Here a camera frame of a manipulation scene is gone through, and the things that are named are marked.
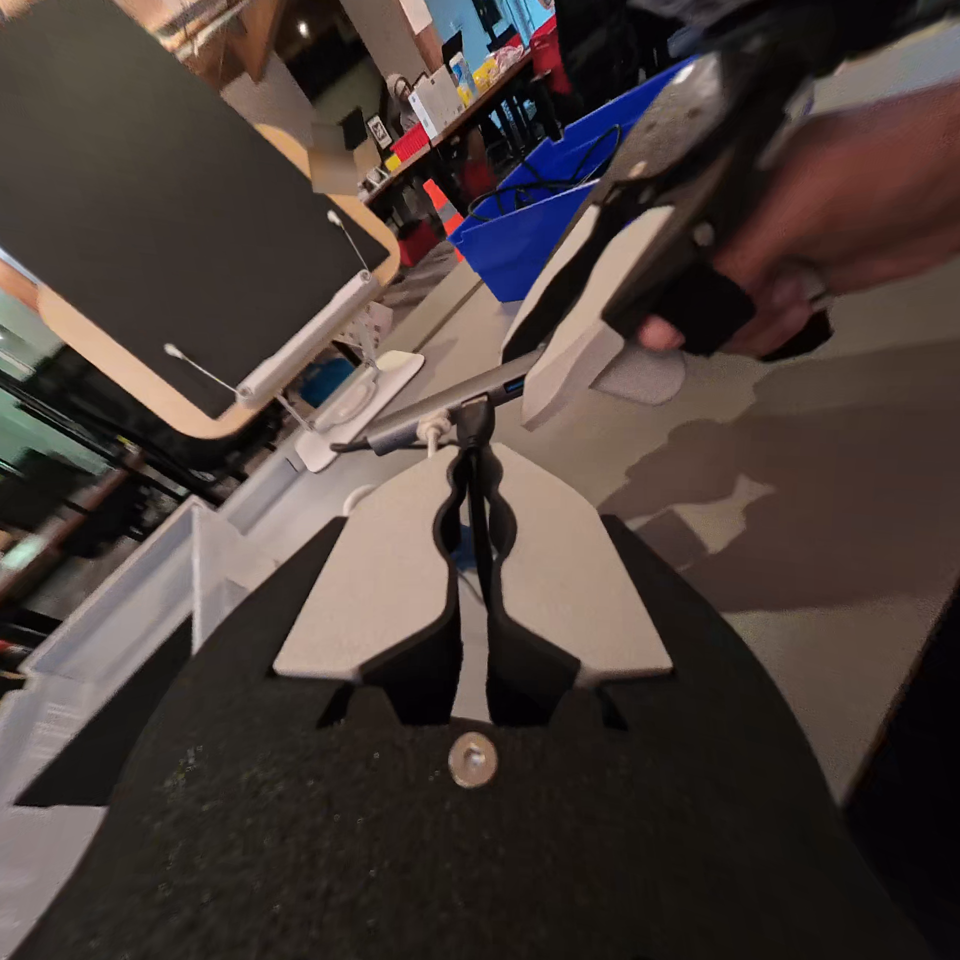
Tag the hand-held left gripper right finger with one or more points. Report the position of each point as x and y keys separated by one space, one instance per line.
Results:
x=577 y=592

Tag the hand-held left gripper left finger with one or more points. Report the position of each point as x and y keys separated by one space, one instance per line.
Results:
x=375 y=592

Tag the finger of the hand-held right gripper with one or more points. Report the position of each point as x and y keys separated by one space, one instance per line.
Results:
x=570 y=375
x=566 y=277

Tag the blue plastic bin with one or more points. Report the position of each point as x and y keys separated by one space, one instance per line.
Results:
x=510 y=247

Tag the grey aluminium USB hub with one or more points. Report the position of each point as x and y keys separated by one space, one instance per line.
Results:
x=420 y=424

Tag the clear plastic bin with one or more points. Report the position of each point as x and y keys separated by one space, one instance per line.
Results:
x=135 y=600

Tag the person's right hand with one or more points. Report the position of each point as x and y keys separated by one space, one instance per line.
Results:
x=847 y=210

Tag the orange traffic cone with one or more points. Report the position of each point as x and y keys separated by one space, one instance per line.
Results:
x=444 y=214

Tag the white cardboard box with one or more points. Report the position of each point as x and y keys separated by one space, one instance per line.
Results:
x=435 y=101

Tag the black board with wooden frame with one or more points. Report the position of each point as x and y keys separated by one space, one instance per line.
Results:
x=150 y=187

